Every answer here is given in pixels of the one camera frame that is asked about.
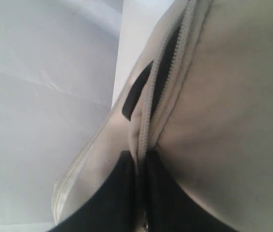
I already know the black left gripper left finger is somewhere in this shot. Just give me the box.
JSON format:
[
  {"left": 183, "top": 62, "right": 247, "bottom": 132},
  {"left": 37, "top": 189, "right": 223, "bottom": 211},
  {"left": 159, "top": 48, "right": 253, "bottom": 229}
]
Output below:
[{"left": 51, "top": 150, "right": 144, "bottom": 232}]

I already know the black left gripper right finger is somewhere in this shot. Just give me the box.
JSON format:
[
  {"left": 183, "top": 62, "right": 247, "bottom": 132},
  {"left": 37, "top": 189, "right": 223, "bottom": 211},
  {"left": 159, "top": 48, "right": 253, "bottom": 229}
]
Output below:
[{"left": 145, "top": 151, "right": 226, "bottom": 232}]

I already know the cream fabric duffel bag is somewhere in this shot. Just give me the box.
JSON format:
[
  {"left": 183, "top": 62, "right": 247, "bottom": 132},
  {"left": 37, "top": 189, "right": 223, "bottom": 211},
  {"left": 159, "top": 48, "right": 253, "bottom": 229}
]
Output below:
[{"left": 52, "top": 0, "right": 273, "bottom": 232}]

